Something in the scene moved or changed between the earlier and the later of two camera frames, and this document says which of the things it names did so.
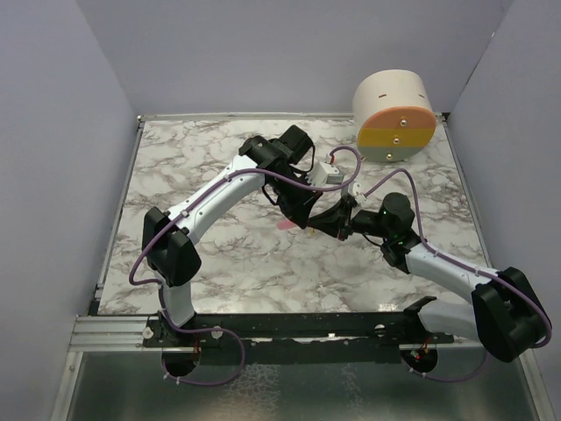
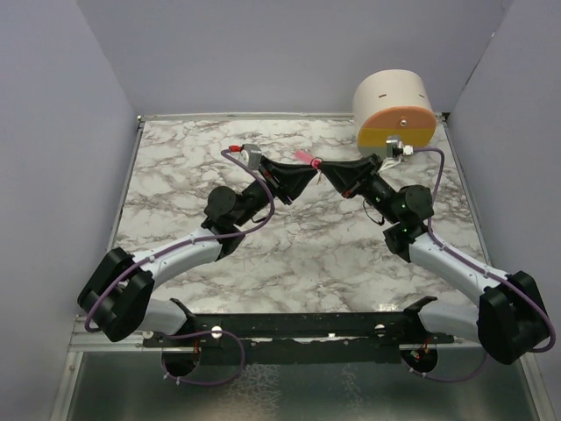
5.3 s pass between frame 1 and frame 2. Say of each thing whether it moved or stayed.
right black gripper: moved
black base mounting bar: stayed
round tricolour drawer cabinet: stayed
